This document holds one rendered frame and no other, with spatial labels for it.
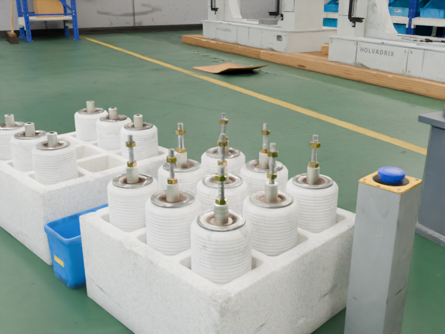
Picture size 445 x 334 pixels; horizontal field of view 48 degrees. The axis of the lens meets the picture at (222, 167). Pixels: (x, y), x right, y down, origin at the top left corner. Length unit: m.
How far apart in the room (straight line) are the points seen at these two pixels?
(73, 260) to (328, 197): 0.52
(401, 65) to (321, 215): 2.51
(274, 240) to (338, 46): 3.03
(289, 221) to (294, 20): 3.57
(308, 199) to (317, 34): 3.62
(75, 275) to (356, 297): 0.56
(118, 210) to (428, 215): 0.78
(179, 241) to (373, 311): 0.33
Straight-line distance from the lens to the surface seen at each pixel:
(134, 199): 0.91
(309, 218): 0.92
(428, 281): 1.18
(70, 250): 1.06
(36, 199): 1.16
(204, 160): 1.07
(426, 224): 1.37
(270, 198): 0.84
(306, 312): 0.92
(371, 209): 0.79
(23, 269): 1.22
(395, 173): 0.79
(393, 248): 0.80
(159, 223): 0.83
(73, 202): 1.18
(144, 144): 1.29
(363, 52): 3.61
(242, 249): 0.76
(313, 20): 4.44
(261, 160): 1.00
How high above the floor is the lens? 0.59
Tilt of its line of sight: 20 degrees down
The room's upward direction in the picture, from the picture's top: straight up
